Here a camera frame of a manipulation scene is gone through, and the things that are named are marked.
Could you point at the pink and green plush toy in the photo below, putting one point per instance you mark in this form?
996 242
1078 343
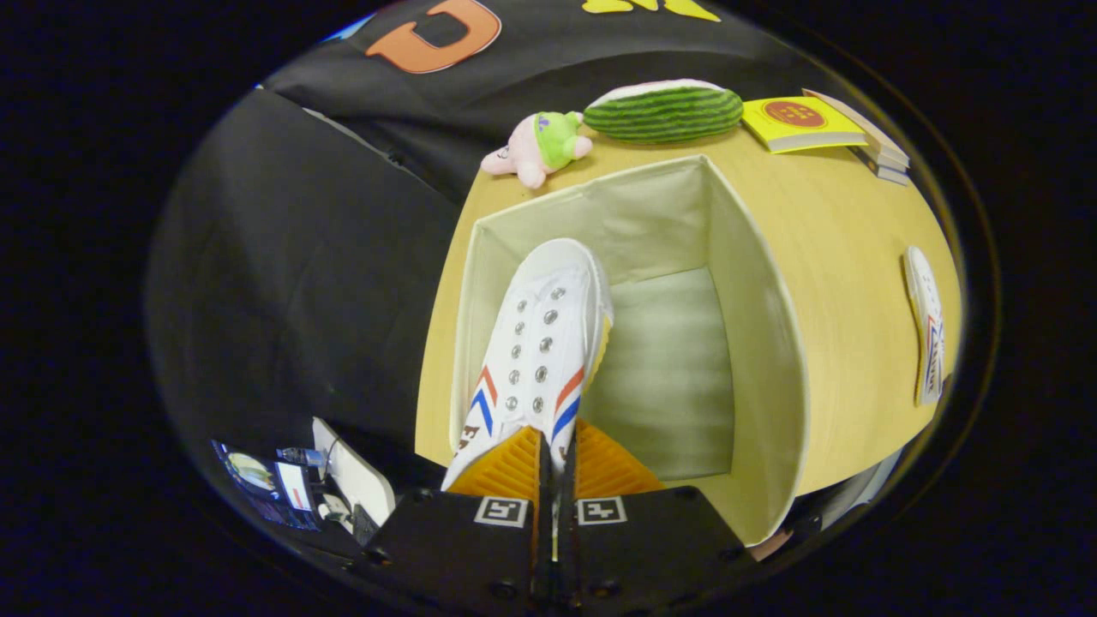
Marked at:
540 146

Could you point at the watermelon slice plush toy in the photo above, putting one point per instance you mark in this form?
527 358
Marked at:
664 113

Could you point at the black backdrop cloth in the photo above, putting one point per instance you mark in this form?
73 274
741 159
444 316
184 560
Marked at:
283 283

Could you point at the white side table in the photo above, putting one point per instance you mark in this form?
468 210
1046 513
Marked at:
360 480

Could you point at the yellow book with red circle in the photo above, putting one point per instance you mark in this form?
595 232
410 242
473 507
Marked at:
797 124

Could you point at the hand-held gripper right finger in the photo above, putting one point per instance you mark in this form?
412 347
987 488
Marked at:
643 548

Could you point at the white striped canvas shoe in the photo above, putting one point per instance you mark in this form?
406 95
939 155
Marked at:
926 326
540 343

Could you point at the white and black small device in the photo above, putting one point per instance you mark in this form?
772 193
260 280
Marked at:
334 510

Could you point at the open laptop computer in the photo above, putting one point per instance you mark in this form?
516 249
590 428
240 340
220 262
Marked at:
257 480

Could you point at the clear plastic water bottle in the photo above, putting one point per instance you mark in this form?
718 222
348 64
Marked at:
302 456

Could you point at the stack of tan books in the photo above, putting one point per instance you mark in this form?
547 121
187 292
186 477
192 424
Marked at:
883 150

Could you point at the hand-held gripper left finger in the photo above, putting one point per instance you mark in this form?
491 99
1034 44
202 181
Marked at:
454 548

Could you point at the cream fabric storage box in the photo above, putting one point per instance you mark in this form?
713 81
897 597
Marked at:
668 368

